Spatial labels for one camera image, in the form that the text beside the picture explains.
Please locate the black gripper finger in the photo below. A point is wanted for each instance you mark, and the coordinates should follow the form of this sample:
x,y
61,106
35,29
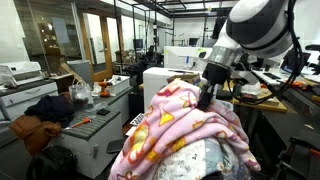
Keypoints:
x,y
205,100
214,91

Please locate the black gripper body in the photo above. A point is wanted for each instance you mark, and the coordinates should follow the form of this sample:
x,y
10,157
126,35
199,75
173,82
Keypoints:
x,y
215,73

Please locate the pink patterned fleece blanket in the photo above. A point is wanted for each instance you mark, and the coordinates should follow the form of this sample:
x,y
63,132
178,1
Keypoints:
x,y
180,110

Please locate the grey trash bin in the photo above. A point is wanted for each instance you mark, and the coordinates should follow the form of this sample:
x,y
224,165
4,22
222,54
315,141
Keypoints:
x,y
80,71

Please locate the small black computer monitor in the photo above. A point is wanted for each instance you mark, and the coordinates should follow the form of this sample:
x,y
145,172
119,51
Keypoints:
x,y
138,44
193,41

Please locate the large white machine housing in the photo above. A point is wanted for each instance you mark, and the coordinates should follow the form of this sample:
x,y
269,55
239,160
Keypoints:
x,y
176,56

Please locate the white office desk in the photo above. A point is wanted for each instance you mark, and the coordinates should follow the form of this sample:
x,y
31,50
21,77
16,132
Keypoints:
x,y
257,74

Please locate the large white cardboard box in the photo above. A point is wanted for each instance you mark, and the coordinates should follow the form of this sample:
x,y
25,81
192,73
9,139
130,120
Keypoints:
x,y
156,83

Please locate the light wooden table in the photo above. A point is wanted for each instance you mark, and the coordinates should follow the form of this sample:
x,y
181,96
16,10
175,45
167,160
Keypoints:
x,y
266,106

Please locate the black computer keyboard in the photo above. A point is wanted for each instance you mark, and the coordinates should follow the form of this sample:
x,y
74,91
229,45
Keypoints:
x,y
271,76

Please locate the floral patchwork quilt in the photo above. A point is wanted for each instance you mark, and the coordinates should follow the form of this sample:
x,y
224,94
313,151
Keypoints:
x,y
193,160

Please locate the dotted calibration board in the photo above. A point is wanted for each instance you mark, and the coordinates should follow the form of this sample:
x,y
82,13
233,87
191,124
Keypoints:
x,y
137,119

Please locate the open black laptop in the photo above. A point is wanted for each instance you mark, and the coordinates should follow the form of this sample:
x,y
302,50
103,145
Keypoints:
x,y
290,65

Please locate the dark grey desk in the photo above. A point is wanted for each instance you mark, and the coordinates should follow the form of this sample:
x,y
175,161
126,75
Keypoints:
x,y
290,116

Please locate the orange flat object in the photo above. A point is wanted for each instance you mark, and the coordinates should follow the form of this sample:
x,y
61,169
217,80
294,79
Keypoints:
x,y
295,84

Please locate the white paper sheet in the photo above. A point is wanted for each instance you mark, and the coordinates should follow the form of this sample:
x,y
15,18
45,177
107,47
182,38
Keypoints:
x,y
130,131

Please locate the grey long counter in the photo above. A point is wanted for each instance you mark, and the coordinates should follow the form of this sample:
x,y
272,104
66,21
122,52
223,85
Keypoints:
x,y
121,106

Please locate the small white open box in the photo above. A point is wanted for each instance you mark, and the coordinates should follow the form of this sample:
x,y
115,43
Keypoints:
x,y
120,86

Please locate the small black flat device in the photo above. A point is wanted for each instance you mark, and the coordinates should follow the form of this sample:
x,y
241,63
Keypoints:
x,y
103,112

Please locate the wooden framed glass door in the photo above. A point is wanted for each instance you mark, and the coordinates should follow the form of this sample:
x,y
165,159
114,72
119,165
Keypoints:
x,y
107,60

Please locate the grey ribbed foam mat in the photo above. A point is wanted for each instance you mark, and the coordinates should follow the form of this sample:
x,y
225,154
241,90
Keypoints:
x,y
96,125

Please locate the white low cabinet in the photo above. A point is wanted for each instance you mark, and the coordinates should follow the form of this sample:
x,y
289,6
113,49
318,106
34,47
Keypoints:
x,y
86,150

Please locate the flattened brown cardboard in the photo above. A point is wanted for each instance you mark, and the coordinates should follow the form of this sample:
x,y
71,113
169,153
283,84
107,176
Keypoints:
x,y
65,68

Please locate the dark navy jacket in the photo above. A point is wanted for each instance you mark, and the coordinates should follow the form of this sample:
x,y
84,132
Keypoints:
x,y
50,108

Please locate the black backpack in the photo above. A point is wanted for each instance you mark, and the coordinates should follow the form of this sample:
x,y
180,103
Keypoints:
x,y
50,165

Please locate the white drawer cabinet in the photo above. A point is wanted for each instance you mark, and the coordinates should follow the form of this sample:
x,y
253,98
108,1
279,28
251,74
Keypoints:
x,y
30,96

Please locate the white office printer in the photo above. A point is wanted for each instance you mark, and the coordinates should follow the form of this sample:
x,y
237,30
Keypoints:
x,y
20,71

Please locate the black metal frame structure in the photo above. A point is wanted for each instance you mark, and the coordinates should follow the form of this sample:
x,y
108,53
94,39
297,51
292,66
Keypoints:
x,y
115,33

